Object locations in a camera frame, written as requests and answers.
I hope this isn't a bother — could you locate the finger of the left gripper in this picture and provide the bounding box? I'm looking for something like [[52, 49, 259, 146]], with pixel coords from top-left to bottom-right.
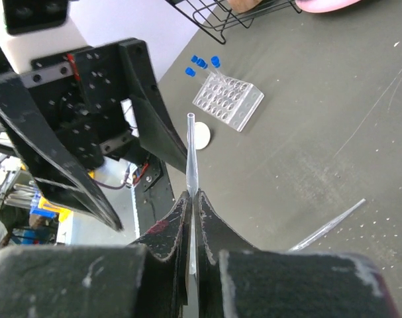
[[119, 39, 187, 172], [0, 72, 123, 231]]

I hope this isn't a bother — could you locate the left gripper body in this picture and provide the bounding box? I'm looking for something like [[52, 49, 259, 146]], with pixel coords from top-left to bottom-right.
[[20, 40, 148, 166]]

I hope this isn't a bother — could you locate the white round lid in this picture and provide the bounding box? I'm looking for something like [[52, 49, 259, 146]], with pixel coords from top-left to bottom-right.
[[194, 122, 211, 150]]

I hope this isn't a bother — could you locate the clear pipette long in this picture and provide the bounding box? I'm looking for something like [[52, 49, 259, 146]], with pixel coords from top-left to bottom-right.
[[185, 113, 199, 198]]

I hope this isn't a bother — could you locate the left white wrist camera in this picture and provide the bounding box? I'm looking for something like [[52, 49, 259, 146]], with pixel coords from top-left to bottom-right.
[[0, 1, 88, 74]]

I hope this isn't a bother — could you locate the black wire dish basket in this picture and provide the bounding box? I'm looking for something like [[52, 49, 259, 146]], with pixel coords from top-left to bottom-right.
[[166, 0, 302, 45]]

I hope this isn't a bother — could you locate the yellow and brown bowl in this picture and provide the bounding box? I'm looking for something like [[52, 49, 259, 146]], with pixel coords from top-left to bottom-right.
[[227, 0, 263, 13]]

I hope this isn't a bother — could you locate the pink ceramic plate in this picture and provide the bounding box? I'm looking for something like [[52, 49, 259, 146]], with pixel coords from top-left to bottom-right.
[[295, 0, 360, 13]]

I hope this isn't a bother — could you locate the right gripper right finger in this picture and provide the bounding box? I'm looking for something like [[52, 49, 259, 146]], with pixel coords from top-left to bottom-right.
[[193, 191, 400, 317]]

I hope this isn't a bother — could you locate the clear test tube rack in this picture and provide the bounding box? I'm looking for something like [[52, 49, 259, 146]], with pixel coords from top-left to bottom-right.
[[192, 74, 264, 132]]

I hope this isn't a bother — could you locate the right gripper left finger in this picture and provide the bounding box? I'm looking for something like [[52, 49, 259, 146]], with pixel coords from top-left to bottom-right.
[[0, 192, 191, 317]]

